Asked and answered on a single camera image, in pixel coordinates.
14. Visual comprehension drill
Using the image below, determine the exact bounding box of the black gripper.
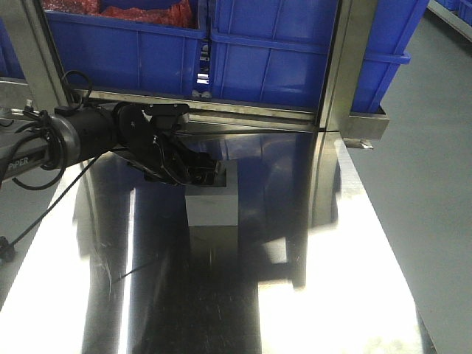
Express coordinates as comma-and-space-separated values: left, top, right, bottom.
127, 132, 222, 187

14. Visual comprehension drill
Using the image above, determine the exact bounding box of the gray square base block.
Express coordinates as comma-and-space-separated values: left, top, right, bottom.
185, 160, 238, 227

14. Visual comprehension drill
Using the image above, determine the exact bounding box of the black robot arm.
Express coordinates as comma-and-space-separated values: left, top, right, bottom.
1, 102, 221, 186

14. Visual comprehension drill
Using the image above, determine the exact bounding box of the blue bin with red contents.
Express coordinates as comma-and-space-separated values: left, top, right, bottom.
45, 1, 207, 96

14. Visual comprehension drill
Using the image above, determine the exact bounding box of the blue bin upper middle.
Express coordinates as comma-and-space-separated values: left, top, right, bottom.
208, 1, 338, 109

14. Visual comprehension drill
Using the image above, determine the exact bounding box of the blue bin upper right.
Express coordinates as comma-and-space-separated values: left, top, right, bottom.
351, 1, 428, 113

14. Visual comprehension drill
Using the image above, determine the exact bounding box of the red mesh bag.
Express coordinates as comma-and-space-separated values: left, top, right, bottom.
41, 1, 195, 28

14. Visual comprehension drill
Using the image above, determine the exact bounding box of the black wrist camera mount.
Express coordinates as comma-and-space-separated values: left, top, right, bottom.
143, 103, 190, 130

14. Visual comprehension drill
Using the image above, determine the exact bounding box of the stainless steel shelf frame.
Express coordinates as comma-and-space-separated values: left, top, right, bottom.
0, 0, 390, 148

